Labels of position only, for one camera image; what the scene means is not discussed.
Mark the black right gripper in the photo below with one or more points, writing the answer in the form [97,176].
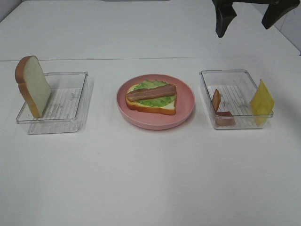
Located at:
[225,12]

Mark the yellow cheese slice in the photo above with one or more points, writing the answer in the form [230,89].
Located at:
[262,104]

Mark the long bacon strip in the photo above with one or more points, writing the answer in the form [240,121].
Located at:
[160,91]

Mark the green lettuce leaf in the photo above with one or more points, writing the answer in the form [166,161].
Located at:
[155,102]

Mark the bread slice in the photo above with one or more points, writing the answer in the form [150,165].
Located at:
[169,109]
[32,84]

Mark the clear ingredients container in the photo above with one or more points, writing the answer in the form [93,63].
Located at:
[237,89]

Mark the pink round plate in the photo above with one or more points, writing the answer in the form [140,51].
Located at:
[184,104]

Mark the clear bread container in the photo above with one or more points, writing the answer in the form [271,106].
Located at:
[67,107]

